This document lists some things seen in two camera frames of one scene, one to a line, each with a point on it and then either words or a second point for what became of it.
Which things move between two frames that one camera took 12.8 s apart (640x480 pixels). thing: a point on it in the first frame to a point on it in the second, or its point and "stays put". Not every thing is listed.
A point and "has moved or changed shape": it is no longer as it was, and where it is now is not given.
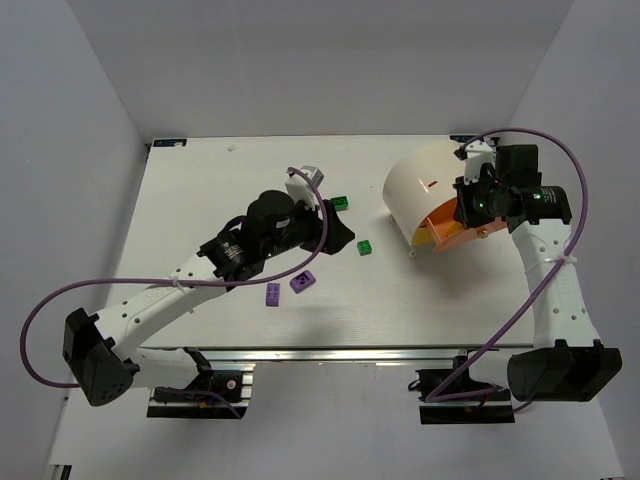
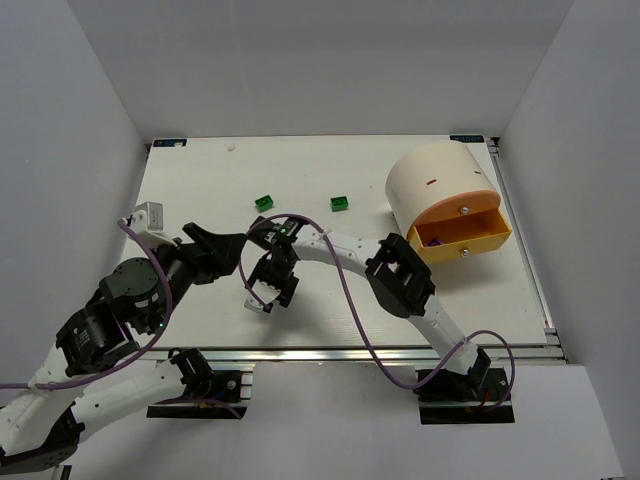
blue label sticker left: x=168 y=143 stays put
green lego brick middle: x=340 y=203 stays put
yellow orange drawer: x=424 y=235 has moved or changed shape
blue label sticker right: x=461 y=138 stays put
